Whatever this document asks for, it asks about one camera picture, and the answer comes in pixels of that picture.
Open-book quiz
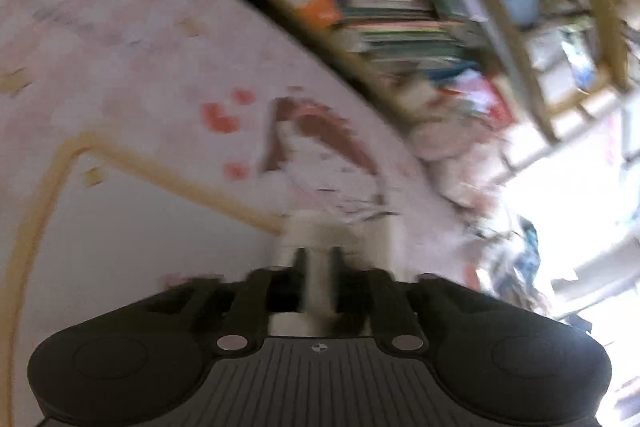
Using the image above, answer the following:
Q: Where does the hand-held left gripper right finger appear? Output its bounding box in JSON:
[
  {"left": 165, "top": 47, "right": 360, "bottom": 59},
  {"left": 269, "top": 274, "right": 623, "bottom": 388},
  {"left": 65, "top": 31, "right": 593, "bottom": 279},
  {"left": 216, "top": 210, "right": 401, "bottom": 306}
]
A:
[{"left": 330, "top": 247, "right": 493, "bottom": 354}]

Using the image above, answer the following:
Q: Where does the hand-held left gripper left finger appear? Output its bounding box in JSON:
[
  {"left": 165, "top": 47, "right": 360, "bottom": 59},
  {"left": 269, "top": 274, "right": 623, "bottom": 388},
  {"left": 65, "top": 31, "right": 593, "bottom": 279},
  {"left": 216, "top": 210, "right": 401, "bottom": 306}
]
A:
[{"left": 147, "top": 247, "right": 308, "bottom": 355}]

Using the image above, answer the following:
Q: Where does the white T-shirt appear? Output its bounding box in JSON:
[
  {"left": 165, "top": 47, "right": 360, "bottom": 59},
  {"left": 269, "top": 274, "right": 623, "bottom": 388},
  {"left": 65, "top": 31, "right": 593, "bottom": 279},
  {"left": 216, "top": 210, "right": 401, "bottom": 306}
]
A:
[{"left": 272, "top": 211, "right": 402, "bottom": 338}]

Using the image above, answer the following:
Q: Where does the white pink plush bunny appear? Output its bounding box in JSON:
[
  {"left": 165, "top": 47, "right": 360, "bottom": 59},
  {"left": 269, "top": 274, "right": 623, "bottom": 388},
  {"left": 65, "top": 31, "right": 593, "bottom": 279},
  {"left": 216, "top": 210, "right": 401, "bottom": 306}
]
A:
[{"left": 407, "top": 117, "right": 507, "bottom": 208}]

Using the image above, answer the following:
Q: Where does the pink checked cartoon desk mat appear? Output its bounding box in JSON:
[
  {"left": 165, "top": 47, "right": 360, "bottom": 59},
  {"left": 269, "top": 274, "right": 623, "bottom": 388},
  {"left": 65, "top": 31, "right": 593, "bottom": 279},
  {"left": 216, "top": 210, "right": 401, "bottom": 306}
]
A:
[{"left": 0, "top": 0, "right": 501, "bottom": 427}]

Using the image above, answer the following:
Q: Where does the white frame bookshelf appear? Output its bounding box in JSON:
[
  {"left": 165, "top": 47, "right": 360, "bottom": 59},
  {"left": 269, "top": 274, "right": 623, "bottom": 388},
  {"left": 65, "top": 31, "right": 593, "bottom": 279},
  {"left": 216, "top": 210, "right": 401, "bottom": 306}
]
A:
[{"left": 145, "top": 0, "right": 640, "bottom": 148}]

